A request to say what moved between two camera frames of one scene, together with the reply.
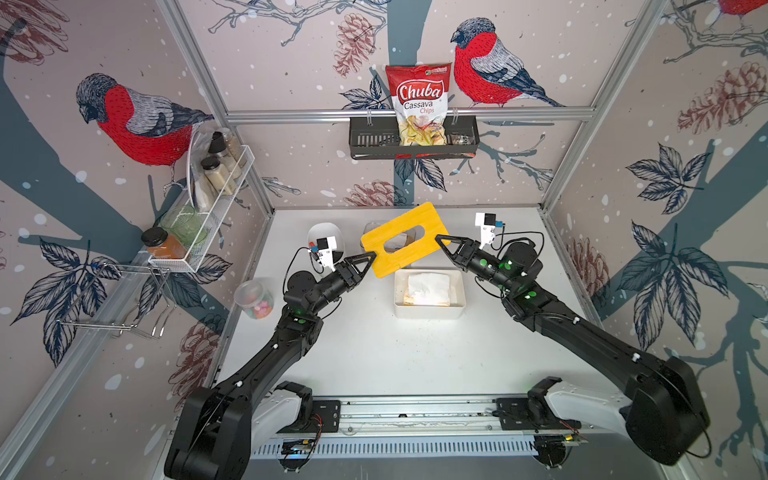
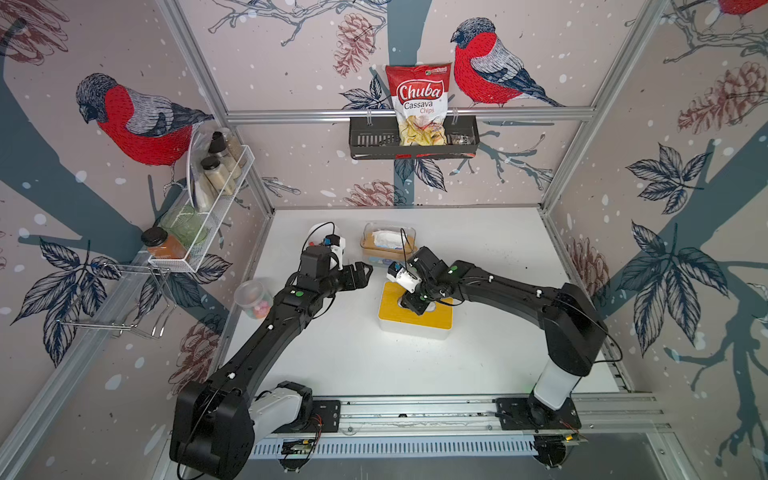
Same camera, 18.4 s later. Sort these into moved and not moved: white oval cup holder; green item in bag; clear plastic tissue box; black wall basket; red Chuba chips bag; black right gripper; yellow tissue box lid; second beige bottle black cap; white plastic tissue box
Moved: black right gripper; yellow tissue box lid; white plastic tissue box
Not moved: white oval cup holder; green item in bag; black wall basket; red Chuba chips bag; second beige bottle black cap; clear plastic tissue box
